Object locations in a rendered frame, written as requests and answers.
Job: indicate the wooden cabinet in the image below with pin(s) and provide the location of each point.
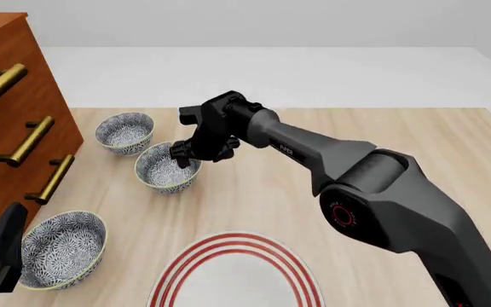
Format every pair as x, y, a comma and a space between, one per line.
11, 144

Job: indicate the small patterned bowl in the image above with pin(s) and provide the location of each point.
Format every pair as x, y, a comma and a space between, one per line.
122, 131

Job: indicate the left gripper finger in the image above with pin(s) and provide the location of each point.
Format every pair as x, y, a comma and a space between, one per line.
9, 230

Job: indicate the white plate with red rings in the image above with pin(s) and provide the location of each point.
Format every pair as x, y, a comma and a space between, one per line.
232, 278

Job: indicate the large patterned bowl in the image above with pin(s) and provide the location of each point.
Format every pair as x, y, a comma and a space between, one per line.
58, 249

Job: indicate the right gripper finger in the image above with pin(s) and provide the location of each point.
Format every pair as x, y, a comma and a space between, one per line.
184, 161
224, 156

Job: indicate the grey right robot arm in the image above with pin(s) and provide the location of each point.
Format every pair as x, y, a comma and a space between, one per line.
399, 208

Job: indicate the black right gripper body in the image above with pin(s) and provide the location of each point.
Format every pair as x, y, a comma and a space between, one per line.
205, 147

